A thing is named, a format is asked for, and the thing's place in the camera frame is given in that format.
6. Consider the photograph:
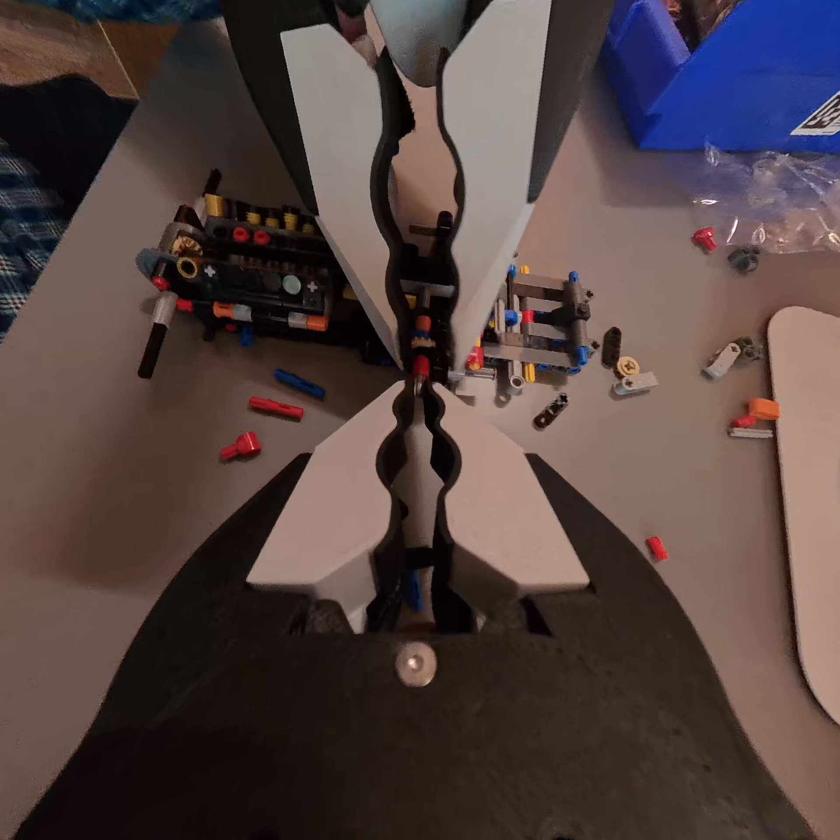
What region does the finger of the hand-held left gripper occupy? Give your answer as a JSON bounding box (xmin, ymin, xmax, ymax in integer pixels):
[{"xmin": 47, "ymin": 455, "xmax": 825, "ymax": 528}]
[
  {"xmin": 437, "ymin": 0, "xmax": 551, "ymax": 372},
  {"xmin": 281, "ymin": 21, "xmax": 421, "ymax": 374}
]

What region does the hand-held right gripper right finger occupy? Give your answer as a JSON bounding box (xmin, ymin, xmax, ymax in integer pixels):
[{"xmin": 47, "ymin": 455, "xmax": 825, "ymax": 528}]
[{"xmin": 423, "ymin": 387, "xmax": 592, "ymax": 631}]

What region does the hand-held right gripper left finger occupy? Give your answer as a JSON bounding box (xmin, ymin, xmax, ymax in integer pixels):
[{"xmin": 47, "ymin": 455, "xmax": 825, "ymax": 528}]
[{"xmin": 246, "ymin": 379, "xmax": 423, "ymax": 631}]

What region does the lego axle with red bush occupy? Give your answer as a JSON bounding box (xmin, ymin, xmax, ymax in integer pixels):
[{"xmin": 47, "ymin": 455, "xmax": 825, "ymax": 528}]
[{"xmin": 409, "ymin": 314, "xmax": 439, "ymax": 398}]

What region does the black lego engine assembly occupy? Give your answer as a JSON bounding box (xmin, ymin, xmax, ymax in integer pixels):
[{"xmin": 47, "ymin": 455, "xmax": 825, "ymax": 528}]
[{"xmin": 135, "ymin": 169, "xmax": 461, "ymax": 383}]

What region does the blue patterned blanket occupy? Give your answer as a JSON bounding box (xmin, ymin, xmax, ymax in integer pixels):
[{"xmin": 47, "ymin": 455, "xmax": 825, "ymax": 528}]
[{"xmin": 66, "ymin": 0, "xmax": 224, "ymax": 21}]

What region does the blue storage bin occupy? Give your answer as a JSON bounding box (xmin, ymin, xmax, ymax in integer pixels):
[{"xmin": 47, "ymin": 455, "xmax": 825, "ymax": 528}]
[{"xmin": 601, "ymin": 0, "xmax": 840, "ymax": 154}]

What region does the clear plastic bag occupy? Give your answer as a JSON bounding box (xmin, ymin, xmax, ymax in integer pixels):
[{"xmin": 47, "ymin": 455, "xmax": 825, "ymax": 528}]
[{"xmin": 689, "ymin": 141, "xmax": 840, "ymax": 257}]

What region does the blue plaid clothing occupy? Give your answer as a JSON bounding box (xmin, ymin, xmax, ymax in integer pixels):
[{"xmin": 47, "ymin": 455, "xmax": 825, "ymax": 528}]
[{"xmin": 0, "ymin": 135, "xmax": 72, "ymax": 343}]

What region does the pale rounded board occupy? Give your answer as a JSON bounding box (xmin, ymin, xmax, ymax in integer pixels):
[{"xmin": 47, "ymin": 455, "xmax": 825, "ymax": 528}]
[{"xmin": 768, "ymin": 307, "xmax": 840, "ymax": 726}]

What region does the grey lego frame assembly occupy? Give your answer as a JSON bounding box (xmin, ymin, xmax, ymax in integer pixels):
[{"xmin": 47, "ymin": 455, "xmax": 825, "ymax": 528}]
[{"xmin": 461, "ymin": 264, "xmax": 601, "ymax": 407}]

